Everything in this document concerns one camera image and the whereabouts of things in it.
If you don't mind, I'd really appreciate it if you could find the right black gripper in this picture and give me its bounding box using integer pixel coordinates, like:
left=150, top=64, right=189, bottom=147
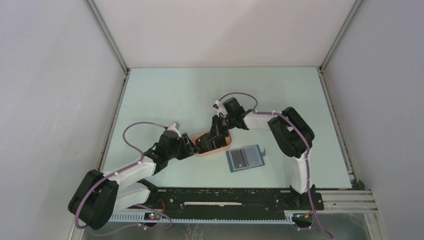
left=206, top=114, right=237, bottom=142

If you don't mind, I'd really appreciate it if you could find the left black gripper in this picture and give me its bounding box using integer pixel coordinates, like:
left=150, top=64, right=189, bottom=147
left=167, top=132, right=200, bottom=161

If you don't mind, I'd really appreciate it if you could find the pink oval tray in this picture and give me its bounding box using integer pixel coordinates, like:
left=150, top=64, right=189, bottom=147
left=191, top=132, right=233, bottom=157

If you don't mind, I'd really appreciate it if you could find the blue card holder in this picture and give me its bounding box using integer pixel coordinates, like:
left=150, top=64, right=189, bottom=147
left=225, top=144, right=266, bottom=173

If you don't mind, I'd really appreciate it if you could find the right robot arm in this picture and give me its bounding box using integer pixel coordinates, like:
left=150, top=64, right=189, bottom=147
left=193, top=97, right=315, bottom=209

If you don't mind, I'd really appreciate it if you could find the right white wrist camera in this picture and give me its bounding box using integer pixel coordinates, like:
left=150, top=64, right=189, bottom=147
left=212, top=100, right=228, bottom=117

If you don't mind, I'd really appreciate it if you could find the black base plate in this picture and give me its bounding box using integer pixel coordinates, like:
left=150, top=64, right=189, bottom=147
left=145, top=187, right=325, bottom=221

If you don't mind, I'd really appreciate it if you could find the aluminium frame rail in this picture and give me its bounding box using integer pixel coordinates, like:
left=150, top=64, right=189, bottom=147
left=74, top=188, right=379, bottom=226

